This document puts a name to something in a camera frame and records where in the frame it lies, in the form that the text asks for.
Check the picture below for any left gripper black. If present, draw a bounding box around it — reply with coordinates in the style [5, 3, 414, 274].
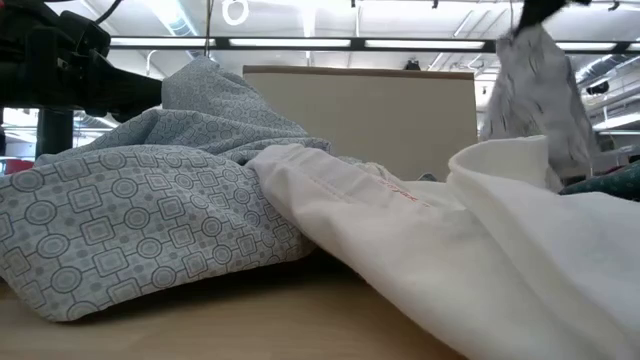
[0, 0, 164, 125]

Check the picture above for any light grey speckled garment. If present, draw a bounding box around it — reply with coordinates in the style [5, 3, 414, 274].
[478, 22, 601, 194]

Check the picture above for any dark teal dotted garment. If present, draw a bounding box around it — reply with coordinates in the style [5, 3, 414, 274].
[558, 159, 640, 202]

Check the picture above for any plain white garment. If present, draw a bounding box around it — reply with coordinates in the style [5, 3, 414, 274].
[446, 134, 640, 360]

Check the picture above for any white garment with red print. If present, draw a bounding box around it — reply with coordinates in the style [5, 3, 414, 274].
[244, 143, 501, 360]

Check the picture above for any grey-blue geometric patterned shirt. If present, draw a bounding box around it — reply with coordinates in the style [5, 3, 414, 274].
[0, 55, 332, 324]

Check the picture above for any single red bin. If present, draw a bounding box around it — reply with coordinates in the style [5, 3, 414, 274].
[3, 158, 35, 176]

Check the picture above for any beige fabric storage box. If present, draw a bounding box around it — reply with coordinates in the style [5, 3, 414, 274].
[242, 64, 479, 182]

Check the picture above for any pale patterned garment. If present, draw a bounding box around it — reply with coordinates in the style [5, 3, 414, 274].
[337, 155, 402, 183]

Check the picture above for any black upright post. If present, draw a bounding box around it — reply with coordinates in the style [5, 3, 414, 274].
[34, 107, 75, 160]

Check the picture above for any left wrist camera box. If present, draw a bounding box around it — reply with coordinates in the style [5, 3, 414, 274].
[58, 9, 112, 59]

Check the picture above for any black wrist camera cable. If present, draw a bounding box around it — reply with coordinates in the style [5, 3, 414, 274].
[94, 0, 125, 25]

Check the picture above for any thin hanging cable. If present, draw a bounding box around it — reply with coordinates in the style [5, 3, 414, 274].
[203, 0, 215, 60]

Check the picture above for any white hanging ring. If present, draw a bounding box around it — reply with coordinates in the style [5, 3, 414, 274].
[221, 0, 250, 27]

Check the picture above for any black overhead frame bar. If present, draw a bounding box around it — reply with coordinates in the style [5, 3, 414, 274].
[107, 35, 640, 54]

